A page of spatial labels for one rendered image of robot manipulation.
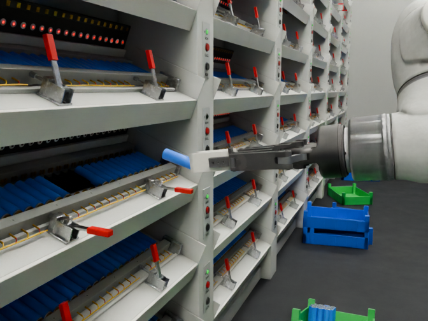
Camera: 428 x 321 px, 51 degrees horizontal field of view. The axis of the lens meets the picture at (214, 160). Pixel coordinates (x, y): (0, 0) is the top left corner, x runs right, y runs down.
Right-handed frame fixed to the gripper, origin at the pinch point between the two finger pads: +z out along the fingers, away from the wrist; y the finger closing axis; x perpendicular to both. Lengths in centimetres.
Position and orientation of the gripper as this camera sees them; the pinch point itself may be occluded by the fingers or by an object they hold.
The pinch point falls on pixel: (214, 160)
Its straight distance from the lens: 69.7
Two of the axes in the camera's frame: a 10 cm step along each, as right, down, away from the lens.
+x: -1.2, -9.9, -1.1
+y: 3.7, -1.5, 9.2
